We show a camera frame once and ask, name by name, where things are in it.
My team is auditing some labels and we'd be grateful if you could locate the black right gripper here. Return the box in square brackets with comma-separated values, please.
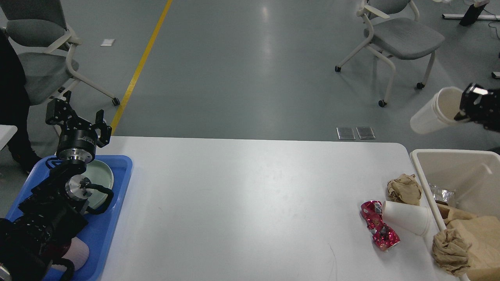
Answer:
[454, 82, 500, 133]

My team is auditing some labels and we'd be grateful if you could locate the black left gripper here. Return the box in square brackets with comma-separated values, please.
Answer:
[45, 91, 112, 164]

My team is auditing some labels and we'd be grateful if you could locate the white paper cup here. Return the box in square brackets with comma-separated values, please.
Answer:
[410, 87, 464, 135]
[382, 201, 432, 236]

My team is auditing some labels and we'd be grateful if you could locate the green plate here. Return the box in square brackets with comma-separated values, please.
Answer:
[82, 160, 114, 209]

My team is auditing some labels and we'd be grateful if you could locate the silver foil bag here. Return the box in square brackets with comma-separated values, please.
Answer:
[429, 184, 457, 207]

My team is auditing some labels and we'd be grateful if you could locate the brown paper napkin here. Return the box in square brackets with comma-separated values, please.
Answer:
[386, 174, 423, 206]

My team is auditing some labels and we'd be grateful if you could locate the brown paper front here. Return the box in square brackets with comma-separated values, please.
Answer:
[432, 228, 471, 276]

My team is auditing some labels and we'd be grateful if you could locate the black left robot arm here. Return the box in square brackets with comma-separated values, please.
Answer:
[0, 91, 114, 281]

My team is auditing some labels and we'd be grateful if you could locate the beige plastic bin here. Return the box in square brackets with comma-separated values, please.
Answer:
[410, 149, 500, 231]

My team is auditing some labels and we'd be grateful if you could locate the person in dark clothes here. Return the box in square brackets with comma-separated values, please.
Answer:
[0, 32, 41, 174]

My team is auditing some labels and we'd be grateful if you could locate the white desk leg base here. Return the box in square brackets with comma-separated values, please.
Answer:
[441, 0, 500, 27]

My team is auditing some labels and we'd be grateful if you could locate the grey office chair left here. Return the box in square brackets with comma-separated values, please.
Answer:
[0, 0, 120, 106]

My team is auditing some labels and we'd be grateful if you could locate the grey chair right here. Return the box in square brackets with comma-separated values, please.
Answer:
[335, 0, 445, 107]

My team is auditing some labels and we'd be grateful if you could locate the right metal floor plate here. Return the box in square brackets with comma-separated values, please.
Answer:
[356, 126, 376, 139]

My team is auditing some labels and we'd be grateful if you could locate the metal floor plate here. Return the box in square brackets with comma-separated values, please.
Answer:
[356, 126, 376, 139]
[336, 127, 356, 140]

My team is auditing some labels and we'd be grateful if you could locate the blue plastic tray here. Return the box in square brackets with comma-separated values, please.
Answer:
[3, 155, 133, 281]

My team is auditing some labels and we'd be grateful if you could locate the lying white paper cup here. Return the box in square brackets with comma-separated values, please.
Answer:
[382, 201, 432, 236]

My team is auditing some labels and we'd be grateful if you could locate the left metal floor plate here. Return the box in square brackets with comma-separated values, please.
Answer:
[336, 127, 356, 140]

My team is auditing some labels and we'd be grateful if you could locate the pink mug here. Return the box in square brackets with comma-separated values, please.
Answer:
[50, 237, 89, 271]

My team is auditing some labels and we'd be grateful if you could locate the red foil wrapper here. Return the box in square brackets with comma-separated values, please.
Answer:
[360, 201, 400, 251]

